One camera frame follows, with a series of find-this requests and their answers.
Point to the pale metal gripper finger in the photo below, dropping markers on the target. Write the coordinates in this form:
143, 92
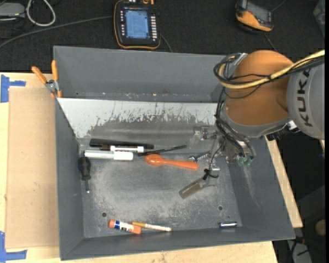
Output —
193, 188
201, 132

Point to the orange plastic spoon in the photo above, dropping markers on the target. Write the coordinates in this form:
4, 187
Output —
164, 161

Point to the thin black pencil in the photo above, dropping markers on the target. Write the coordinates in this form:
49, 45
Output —
161, 150

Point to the small blue metal cylinder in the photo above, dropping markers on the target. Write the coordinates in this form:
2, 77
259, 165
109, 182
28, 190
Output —
228, 224

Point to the grey metal bin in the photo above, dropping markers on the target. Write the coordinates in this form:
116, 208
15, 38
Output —
142, 196

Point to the yellow and white pen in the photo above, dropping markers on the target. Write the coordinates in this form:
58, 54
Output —
153, 227

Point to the white and brown marker pen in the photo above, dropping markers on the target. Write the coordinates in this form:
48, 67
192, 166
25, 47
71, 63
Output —
126, 148

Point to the orange and white glue stick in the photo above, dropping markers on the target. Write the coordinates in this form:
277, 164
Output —
124, 226

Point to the black marker pen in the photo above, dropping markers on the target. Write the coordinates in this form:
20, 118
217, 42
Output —
118, 142

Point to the thick white marker pen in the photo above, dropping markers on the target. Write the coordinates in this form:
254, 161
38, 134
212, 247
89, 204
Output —
107, 155

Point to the brown cardboard board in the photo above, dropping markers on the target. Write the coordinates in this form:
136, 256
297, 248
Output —
30, 160

